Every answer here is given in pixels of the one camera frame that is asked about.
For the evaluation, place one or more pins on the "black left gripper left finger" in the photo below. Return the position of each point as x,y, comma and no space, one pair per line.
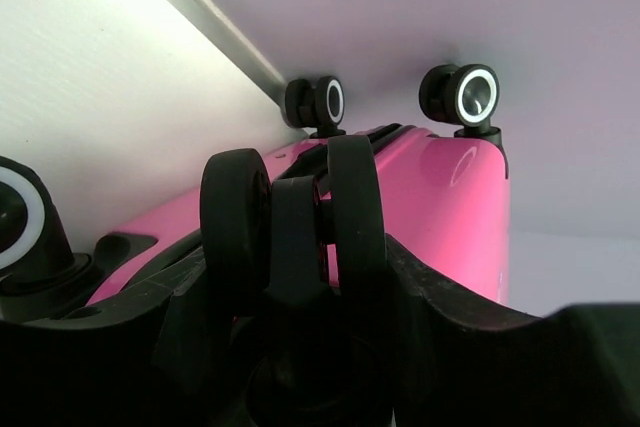
163,352

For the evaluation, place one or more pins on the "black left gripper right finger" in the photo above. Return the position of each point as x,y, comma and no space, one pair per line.
464,360

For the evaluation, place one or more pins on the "pink hard-shell suitcase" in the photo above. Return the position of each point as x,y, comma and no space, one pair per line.
311,214

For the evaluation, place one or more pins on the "aluminium mounting rail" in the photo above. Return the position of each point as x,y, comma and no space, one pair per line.
247,84

